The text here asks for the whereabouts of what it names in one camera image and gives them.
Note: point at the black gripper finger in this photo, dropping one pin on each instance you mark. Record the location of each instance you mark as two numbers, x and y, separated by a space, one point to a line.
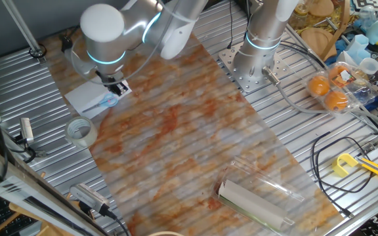
124 88
115 90

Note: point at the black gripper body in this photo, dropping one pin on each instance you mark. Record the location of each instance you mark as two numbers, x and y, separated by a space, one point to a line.
112 81

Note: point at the white paper sheet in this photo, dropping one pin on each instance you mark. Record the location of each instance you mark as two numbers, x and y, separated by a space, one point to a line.
77 98

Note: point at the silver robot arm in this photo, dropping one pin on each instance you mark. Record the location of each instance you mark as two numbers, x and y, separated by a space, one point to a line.
102 26

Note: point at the clear packing tape roll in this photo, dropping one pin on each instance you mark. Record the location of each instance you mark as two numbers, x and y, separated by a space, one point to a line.
87 139

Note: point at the orange marble pattern mat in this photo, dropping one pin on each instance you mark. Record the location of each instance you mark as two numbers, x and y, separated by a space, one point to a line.
176 131

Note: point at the silver ribbed device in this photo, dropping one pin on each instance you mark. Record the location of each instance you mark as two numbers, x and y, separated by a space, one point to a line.
89 196

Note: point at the clear plastic box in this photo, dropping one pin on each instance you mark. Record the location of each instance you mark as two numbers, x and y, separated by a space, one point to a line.
267 183

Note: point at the grey paper roll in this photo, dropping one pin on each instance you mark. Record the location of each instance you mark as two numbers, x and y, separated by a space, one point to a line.
251 204

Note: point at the glass jar with yellow lid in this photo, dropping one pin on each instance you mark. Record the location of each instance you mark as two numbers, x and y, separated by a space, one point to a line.
299 14

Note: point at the orange fruit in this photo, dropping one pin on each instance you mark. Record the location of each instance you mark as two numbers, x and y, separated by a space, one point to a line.
318 86
335 73
336 101

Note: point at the wooden disc stand with arc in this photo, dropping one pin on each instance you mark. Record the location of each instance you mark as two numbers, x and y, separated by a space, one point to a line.
317 41

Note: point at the yellow plastic hook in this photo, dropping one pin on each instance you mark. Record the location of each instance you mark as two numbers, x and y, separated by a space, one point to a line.
339 168

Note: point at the clear plastic fruit clamshell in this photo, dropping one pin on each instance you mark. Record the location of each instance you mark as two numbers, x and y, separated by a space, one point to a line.
359 95

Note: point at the pale blue hexagonal cup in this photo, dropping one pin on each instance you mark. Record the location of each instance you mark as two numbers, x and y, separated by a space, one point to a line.
358 46

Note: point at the white plastic bowl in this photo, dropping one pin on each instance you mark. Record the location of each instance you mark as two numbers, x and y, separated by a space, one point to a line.
369 65

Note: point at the black and white marker tag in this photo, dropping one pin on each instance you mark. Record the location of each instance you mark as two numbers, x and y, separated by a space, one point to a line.
371 4

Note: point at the yellow utility knife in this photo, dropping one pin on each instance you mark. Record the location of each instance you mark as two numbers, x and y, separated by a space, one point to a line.
377 170

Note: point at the silver camera on mount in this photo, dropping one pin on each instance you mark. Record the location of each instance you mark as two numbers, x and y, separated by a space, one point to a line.
26 129

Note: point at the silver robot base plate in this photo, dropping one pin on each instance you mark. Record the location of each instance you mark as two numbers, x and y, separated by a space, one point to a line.
230 65

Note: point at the aluminium frame profile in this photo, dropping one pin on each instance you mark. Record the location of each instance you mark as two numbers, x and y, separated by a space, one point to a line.
28 196

